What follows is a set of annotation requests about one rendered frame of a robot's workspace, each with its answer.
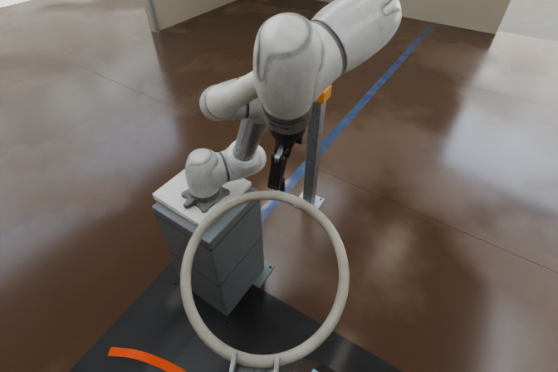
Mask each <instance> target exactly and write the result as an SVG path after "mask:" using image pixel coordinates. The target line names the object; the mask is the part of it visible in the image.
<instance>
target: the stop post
mask: <svg viewBox="0 0 558 372"><path fill-rule="evenodd" d="M331 87H332V85H329V86H328V87H327V88H326V89H325V91H324V92H323V93H322V94H321V95H320V96H319V98H318V99H317V100H316V101H315V102H313V105H312V109H311V120H310V122H309V124H308V132H307V144H306V166H305V178H304V189H303V192H302V193H301V195H300V196H299V198H302V199H304V200H306V201H307V202H309V203H311V204H312V205H314V206H315V207H316V208H318V209H319V207H320V206H321V205H322V203H323V202H324V200H325V199H324V198H321V197H319V196H317V195H316V185H317V178H318V170H319V163H320V155H321V141H322V133H323V125H324V118H325V110H326V101H327V100H328V98H329V97H330V94H331Z"/></svg>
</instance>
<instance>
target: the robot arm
mask: <svg viewBox="0 0 558 372"><path fill-rule="evenodd" d="M401 17H402V14H401V6H400V2H399V0H335V1H333V2H331V3H330V4H328V5H326V6H325V7H323V8H322V9H321V10H320V11H319V12H318V13H317V14H316V15H315V16H314V17H313V18H312V19H311V20H310V21H309V20H308V19H307V18H305V17H303V16H302V15H301V14H298V13H294V12H283V13H279V14H277V15H274V16H272V17H270V18H268V19H267V20H266V21H265V22H264V23H263V24H262V25H261V27H260V29H259V31H258V33H257V37H256V40H255V44H254V49H253V62H252V64H253V71H251V72H250V73H248V74H246V75H245V76H242V77H238V78H235V79H231V80H229V81H224V82H222V83H219V84H217V85H213V86H210V87H209V88H207V89H206V90H205V91H204V92H203V94H202V95H201V97H200V101H199V105H200V109H201V111H202V112H203V114H204V115H205V116H206V117H207V118H208V119H210V120H213V121H223V120H241V124H240V127H239V131H238V133H237V139H236V141H234V142H232V143H231V145H230V146H229V147H228V148H226V150H224V151H221V152H214V151H212V150H210V149H205V148H201V149H196V150H194V151H193V152H191V153H190V154H189V155H188V158H187V160H186V164H185V177H186V181H187V185H188V189H187V190H185V191H183V192H182V193H181V195H182V197H183V198H186V199H187V201H186V202H185V203H184V207H185V208H190V207H192V206H193V205H195V206H196V207H198V208H199V209H200V210H201V212H202V213H206V212H207V211H208V210H209V209H210V208H211V207H212V206H213V205H214V204H216V203H217V202H218V201H220V200H221V199H222V198H224V197H226V196H228V195H229V194H230V191H229V190H228V189H226V188H224V187H223V186H222V185H224V184H225V183H226V182H230V181H234V180H238V179H243V178H246V177H248V176H251V175H254V174H256V173H258V172H259V171H260V170H261V169H262V168H263V167H264V166H265V164H266V162H267V157H266V153H265V151H264V149H263V148H262V147H261V146H260V145H259V143H260V141H261V139H262V136H263V133H264V131H265V129H266V127H267V126H268V127H269V131H270V133H271V135H272V137H273V138H274V139H275V140H276V147H275V151H274V153H272V154H271V168H270V173H269V178H268V179H267V180H268V185H267V187H268V188H271V189H275V190H277V191H278V190H280V191H282V192H285V178H283V176H284V172H285V168H286V162H287V158H289V157H290V155H291V151H292V147H293V145H294V144H295V143H297V144H302V138H303V135H304V134H305V132H306V127H307V126H308V124H309V122H310V120H311V109H312V105H313V102H315V101H316V100H317V99H318V98H319V96H320V95H321V94H322V93H323V92H324V91H325V89H326V88H327V87H328V86H329V85H330V84H331V83H332V82H334V81H335V80H336V79H337V78H338V77H340V76H342V75H343V74H345V73H346V72H347V71H350V70H353V69H354V68H356V67H357V66H359V65H360V64H362V63H363V62H365V61H366V60H368V59H369V58H371V57H372V56H373V55H374V54H375V53H376V52H378V51H379V50H380V49H381V48H383V47H384V46H385V45H386V44H387V43H388V42H389V41H390V39H391V38H392V37H393V35H394V34H395V33H396V31H397V29H398V28H399V24H400V22H401ZM288 149H289V150H288ZM286 150H288V152H285V151H286Z"/></svg>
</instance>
